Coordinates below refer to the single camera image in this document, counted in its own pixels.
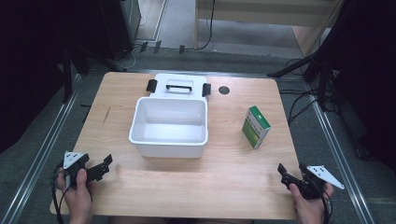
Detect person's left hand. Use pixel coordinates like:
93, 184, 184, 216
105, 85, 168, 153
56, 168, 93, 224

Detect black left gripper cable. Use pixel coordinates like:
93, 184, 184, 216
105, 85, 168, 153
50, 163, 71, 224

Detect black floor cables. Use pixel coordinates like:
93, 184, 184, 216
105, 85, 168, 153
278, 58, 339, 126

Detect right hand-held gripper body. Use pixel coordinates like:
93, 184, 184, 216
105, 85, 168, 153
295, 164, 346, 200

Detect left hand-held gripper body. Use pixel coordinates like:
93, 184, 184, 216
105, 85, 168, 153
63, 151, 101, 189

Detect black metal stand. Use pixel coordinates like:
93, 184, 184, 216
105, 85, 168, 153
60, 46, 82, 105

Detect dark curtain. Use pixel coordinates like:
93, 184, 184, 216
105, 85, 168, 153
0, 0, 108, 155
314, 0, 396, 172

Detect person's right hand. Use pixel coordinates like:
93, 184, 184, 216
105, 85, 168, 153
289, 182, 334, 224

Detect black cabinet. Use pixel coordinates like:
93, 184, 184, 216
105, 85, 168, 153
98, 0, 142, 62

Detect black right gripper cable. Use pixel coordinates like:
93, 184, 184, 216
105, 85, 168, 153
320, 186, 333, 224

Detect black hanging cable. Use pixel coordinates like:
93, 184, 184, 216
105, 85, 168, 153
197, 0, 217, 51

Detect light wooden furniture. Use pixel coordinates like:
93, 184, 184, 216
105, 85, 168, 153
193, 0, 345, 57

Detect black tripod stand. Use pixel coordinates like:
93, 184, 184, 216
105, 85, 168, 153
266, 52, 335, 112

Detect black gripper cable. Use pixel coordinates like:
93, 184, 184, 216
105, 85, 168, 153
320, 186, 333, 224
50, 163, 71, 224

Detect white floor cable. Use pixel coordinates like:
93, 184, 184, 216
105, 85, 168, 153
120, 15, 148, 70

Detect white plastic storage box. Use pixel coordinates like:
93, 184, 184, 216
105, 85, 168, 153
128, 73, 213, 159

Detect metal floor rail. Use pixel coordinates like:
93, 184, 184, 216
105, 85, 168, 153
0, 74, 82, 224
310, 99, 376, 224

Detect green and white carton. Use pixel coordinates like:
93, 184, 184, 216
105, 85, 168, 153
241, 105, 272, 149

